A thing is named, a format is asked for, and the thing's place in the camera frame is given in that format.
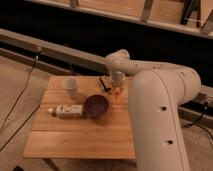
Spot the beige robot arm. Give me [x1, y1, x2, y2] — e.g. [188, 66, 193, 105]
[105, 49, 202, 171]

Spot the dark purple ceramic bowl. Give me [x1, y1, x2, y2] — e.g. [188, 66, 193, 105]
[83, 95, 109, 118]

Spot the small black red box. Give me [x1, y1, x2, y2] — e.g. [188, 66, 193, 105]
[99, 76, 112, 92]

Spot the white paper cup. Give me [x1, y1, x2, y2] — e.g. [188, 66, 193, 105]
[62, 77, 78, 99]

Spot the white labelled bottle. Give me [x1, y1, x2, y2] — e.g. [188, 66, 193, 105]
[48, 105, 83, 118]

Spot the wooden table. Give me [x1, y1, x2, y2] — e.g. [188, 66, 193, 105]
[23, 76, 135, 159]

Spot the black cable on floor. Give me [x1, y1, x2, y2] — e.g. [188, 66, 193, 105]
[0, 49, 43, 152]

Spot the black cable right side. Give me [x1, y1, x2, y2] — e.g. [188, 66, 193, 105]
[182, 103, 213, 141]

